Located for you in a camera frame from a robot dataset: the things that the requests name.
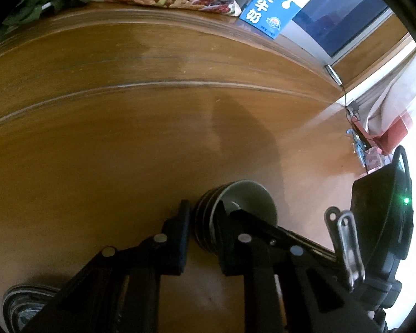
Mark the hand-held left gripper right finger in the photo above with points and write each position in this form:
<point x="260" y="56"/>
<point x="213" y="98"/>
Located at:
<point x="225" y="246"/>

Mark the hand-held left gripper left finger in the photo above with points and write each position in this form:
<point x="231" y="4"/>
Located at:
<point x="182" y="236"/>

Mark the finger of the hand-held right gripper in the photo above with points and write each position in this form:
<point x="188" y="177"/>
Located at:
<point x="260" y="227"/>

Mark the large blue floral plate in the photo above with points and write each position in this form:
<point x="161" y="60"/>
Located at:
<point x="24" y="301"/>

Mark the black power adapter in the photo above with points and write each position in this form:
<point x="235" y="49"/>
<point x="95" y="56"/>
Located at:
<point x="353" y="108"/>

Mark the white curtain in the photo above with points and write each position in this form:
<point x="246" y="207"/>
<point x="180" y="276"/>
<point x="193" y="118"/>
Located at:
<point x="391" y="93"/>

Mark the silver flat device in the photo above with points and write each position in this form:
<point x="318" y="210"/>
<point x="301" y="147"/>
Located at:
<point x="333" y="74"/>

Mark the blue glass window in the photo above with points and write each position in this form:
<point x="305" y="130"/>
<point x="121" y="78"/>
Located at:
<point x="339" y="10"/>

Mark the blue and white milk carton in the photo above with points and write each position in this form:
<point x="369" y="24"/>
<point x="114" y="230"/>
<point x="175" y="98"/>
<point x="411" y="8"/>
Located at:
<point x="274" y="7"/>

